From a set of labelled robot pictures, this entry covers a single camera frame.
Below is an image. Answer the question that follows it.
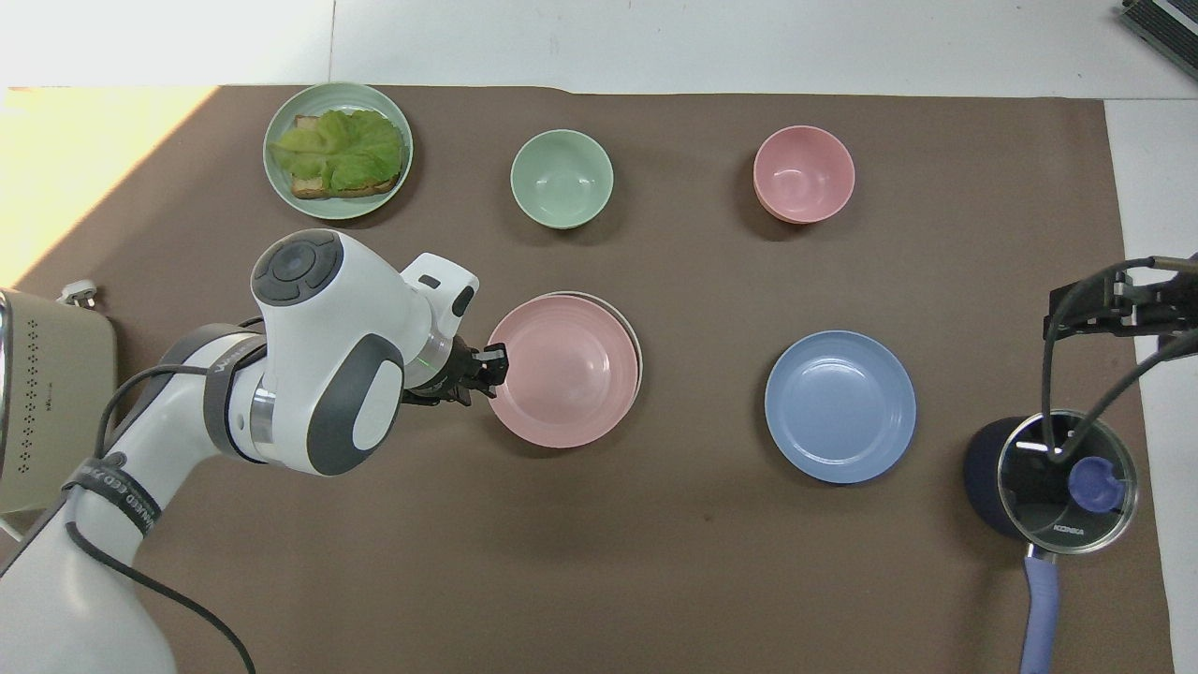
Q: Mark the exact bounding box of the glass pot lid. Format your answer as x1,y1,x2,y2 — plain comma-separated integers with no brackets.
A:
996,412,1141,556

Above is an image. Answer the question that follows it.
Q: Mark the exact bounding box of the pink bowl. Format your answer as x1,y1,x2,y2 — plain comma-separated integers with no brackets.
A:
753,125,855,226

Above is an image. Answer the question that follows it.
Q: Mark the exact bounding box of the green lettuce leaf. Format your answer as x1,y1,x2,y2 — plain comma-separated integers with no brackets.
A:
270,109,407,192

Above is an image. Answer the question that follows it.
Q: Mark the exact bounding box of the green plate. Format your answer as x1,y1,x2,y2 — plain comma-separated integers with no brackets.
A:
263,82,414,221

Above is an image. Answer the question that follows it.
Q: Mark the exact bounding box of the beige plate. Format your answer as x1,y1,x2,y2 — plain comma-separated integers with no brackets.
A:
552,291,645,424

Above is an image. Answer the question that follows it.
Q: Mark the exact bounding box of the pink plate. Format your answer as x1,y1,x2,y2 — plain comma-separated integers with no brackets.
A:
487,295,639,449

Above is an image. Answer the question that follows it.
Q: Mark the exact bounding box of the green bowl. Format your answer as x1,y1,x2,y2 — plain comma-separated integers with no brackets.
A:
510,129,615,230

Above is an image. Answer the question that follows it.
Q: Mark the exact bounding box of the beige toaster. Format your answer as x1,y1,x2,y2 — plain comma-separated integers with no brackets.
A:
0,287,119,515

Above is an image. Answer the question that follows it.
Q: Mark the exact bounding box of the blue plate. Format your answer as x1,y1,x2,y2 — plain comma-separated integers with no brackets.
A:
765,330,917,485

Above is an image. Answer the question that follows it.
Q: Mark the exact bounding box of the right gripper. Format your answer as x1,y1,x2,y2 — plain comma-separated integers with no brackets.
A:
1045,253,1198,341

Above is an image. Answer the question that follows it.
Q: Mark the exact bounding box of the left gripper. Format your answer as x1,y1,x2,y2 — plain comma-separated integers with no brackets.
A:
404,339,510,407

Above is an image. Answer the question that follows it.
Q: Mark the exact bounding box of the dark blue pot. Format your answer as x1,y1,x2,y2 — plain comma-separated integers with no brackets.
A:
964,412,1142,674

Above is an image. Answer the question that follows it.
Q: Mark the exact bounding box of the toasted bread slice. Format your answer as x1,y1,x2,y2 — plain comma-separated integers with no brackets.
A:
289,114,404,200

